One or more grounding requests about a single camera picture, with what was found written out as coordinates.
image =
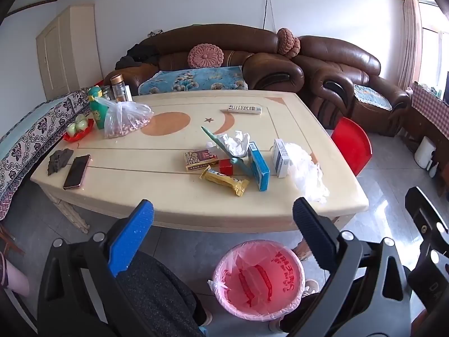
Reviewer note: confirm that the green round fruit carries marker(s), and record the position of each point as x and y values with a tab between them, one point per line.
81	123
72	129

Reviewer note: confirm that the clear bag of peanuts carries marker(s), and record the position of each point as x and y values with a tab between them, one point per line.
124	119

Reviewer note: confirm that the blue medicine box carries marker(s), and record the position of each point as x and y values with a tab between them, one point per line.
261	168

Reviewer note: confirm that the dark clothes pile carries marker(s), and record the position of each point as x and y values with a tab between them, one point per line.
138	54

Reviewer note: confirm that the glass jar with gold lid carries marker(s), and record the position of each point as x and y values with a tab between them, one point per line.
121	89

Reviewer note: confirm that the white remote control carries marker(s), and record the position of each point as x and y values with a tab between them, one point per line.
242	109

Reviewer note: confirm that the brown leather sofa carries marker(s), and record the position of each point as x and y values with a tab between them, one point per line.
217	37

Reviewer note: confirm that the small red box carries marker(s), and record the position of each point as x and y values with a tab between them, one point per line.
226	167

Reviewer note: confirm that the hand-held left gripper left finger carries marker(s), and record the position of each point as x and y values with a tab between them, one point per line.
131	231

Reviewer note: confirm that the small glass jar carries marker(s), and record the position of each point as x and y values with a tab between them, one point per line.
106	93

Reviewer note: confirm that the teal toy sword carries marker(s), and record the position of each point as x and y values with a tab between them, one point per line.
214	139

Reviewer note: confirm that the red plastic stool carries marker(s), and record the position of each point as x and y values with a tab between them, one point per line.
350	144

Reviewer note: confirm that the blue floral sofa cover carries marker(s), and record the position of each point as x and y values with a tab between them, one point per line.
196	80

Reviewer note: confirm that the brown leather armchair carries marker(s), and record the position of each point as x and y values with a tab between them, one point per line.
336	52

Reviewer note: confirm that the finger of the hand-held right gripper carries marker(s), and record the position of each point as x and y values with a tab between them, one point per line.
426	221

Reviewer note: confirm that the white tissue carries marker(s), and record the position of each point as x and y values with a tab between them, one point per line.
235	144

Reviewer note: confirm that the green toy bottle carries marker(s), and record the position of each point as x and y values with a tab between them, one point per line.
96	110

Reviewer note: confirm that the dark crumpled cloth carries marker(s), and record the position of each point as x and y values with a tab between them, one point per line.
59	161

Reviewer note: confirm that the white plastic bag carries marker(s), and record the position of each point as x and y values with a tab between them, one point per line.
308	172

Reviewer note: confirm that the beige curtain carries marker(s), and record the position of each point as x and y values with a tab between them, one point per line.
410	35

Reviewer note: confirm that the pink plastic trash bin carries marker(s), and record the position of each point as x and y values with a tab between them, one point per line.
259	281

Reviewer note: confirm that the pink round knitted cushion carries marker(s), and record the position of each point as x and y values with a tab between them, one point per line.
206	56
287	41

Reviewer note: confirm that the white and blue box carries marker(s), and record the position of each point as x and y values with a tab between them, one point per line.
280	159

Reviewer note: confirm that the teal armchair seat cover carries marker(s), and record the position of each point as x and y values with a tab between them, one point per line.
371	96

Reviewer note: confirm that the red checkered tablecloth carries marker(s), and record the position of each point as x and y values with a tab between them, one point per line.
431	107

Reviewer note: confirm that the red plastic tray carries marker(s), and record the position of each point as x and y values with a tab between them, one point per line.
75	136

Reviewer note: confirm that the gold snack wrapper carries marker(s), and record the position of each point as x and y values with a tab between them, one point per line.
224	180

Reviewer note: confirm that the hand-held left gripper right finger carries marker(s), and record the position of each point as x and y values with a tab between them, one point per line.
314	228

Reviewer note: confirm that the person's dark trousers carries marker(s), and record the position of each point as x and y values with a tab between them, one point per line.
158	295

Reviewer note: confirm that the white shoe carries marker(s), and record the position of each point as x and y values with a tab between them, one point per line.
311	287

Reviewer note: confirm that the cream wardrobe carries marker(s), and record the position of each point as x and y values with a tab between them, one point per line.
66	52

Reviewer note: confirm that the white cylindrical appliance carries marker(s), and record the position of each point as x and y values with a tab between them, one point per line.
425	152

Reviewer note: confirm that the dark red cigarette box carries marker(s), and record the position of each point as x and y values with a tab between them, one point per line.
200	159

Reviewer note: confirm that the black smartphone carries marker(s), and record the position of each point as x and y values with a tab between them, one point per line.
76	171

